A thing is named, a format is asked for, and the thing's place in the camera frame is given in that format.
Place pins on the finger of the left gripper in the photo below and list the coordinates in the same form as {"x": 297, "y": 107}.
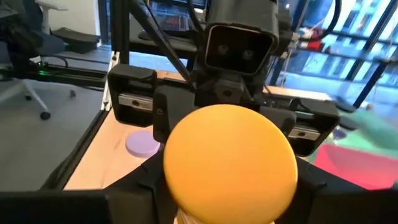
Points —
{"x": 280, "y": 116}
{"x": 171, "y": 105}

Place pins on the pink plastic bin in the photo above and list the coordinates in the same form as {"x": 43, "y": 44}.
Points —
{"x": 357, "y": 168}

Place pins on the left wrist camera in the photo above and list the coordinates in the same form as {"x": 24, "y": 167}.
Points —
{"x": 239, "y": 49}

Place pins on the lavender hourglass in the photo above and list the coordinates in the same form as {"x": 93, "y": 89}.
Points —
{"x": 142, "y": 143}

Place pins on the office chair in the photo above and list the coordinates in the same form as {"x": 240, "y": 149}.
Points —
{"x": 40, "y": 43}

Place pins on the silver bracket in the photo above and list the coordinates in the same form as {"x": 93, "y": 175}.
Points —
{"x": 109, "y": 84}

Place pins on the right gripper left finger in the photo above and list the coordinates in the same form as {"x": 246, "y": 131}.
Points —
{"x": 140, "y": 199}

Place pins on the orange hourglass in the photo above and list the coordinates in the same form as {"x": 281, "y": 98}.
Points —
{"x": 230, "y": 161}

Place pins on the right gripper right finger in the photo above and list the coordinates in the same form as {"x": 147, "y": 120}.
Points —
{"x": 323, "y": 205}

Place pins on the black metal frame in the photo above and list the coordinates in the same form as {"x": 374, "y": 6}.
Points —
{"x": 119, "y": 31}

